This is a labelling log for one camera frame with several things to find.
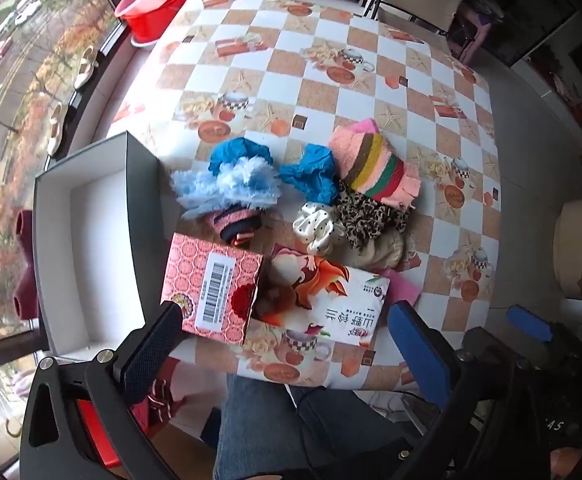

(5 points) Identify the pink foam sponge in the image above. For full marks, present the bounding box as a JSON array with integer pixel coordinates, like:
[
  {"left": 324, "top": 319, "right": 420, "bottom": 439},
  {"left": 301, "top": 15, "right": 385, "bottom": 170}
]
[{"left": 380, "top": 269, "right": 421, "bottom": 307}]

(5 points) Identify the beige knit hat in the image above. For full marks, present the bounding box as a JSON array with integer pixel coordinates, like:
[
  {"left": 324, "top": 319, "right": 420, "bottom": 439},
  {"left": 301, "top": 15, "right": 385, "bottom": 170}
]
[{"left": 352, "top": 229, "right": 416, "bottom": 270}]

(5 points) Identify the leopard print scarf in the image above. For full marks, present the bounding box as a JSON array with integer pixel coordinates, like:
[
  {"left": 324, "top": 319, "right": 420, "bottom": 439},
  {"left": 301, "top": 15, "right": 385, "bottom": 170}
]
[{"left": 334, "top": 180, "right": 410, "bottom": 249}]

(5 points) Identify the pink navy knit hat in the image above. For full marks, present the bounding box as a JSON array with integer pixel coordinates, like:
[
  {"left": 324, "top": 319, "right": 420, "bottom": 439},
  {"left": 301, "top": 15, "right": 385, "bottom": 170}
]
[{"left": 206, "top": 204, "right": 262, "bottom": 248}]

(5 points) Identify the white polka dot scrunchie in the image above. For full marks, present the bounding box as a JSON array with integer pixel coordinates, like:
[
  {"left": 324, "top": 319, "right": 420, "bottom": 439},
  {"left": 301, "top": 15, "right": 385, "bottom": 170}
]
[{"left": 292, "top": 202, "right": 345, "bottom": 257}]

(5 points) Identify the light blue fluffy cloth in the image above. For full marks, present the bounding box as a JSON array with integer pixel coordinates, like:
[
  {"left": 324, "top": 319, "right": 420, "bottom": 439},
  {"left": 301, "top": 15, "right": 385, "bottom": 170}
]
[{"left": 170, "top": 156, "right": 282, "bottom": 220}]

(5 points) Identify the blue textured cloth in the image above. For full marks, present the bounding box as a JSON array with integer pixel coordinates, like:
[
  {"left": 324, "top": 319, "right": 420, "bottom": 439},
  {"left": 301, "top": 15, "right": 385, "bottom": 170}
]
[
  {"left": 279, "top": 144, "right": 338, "bottom": 206},
  {"left": 208, "top": 138, "right": 274, "bottom": 176}
]

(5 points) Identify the pink striped knit hat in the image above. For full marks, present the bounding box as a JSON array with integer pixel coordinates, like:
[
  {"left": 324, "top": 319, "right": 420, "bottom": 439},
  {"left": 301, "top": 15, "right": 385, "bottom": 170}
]
[{"left": 328, "top": 118, "right": 421, "bottom": 210}]

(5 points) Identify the red plastic stool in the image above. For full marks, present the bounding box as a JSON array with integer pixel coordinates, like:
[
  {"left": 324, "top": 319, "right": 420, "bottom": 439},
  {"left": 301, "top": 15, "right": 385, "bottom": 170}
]
[{"left": 77, "top": 356, "right": 186, "bottom": 469}]

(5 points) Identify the round cream container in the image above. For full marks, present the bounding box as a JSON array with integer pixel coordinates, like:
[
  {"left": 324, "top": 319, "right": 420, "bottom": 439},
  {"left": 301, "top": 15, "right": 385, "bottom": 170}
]
[{"left": 552, "top": 198, "right": 582, "bottom": 300}]

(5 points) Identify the pink patterned tissue box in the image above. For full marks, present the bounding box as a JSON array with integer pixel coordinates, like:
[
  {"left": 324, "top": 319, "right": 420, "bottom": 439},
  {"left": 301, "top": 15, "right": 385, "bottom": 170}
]
[{"left": 162, "top": 233, "right": 264, "bottom": 346}]

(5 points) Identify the white open cardboard box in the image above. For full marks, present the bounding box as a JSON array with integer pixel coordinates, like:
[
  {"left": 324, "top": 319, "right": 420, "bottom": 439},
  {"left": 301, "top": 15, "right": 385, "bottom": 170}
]
[{"left": 33, "top": 133, "right": 167, "bottom": 361}]

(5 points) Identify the maroon slipper lower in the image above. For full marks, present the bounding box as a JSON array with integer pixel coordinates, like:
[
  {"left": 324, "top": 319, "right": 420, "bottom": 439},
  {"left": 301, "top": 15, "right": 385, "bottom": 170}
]
[{"left": 13, "top": 266, "right": 39, "bottom": 321}]

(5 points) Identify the maroon slipper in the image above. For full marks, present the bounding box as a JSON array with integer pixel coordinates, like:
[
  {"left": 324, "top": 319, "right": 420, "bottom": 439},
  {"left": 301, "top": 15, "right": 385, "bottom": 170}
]
[
  {"left": 15, "top": 209, "right": 34, "bottom": 266},
  {"left": 13, "top": 266, "right": 39, "bottom": 321}
]

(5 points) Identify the white illustrated food bag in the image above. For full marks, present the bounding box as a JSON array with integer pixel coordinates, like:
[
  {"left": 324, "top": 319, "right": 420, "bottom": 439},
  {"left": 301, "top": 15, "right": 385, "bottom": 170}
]
[{"left": 253, "top": 245, "right": 390, "bottom": 347}]

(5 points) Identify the maroon slipper upper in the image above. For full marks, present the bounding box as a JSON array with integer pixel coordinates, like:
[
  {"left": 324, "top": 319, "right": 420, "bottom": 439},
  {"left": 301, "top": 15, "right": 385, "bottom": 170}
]
[{"left": 15, "top": 209, "right": 34, "bottom": 266}]

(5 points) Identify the white shoe near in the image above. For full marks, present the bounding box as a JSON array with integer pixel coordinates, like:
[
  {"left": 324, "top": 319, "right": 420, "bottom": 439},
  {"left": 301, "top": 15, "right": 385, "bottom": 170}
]
[{"left": 46, "top": 103, "right": 67, "bottom": 156}]

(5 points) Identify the white shoe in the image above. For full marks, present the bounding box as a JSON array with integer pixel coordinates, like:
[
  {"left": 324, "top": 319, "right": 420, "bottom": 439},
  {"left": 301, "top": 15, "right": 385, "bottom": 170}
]
[
  {"left": 74, "top": 46, "right": 99, "bottom": 91},
  {"left": 46, "top": 103, "right": 67, "bottom": 156}
]

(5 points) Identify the white shoe far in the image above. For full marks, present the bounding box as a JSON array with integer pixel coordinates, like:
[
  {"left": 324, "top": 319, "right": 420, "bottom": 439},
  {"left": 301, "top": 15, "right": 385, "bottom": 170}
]
[{"left": 74, "top": 46, "right": 99, "bottom": 91}]

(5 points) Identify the checkered patterned tablecloth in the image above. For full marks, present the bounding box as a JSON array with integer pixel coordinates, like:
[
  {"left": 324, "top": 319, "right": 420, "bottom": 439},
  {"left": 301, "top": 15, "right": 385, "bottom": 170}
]
[{"left": 110, "top": 0, "right": 500, "bottom": 390}]

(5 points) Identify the red plastic bucket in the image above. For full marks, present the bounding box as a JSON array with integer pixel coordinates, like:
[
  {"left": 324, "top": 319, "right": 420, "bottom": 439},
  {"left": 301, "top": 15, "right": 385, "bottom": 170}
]
[{"left": 120, "top": 0, "right": 186, "bottom": 44}]

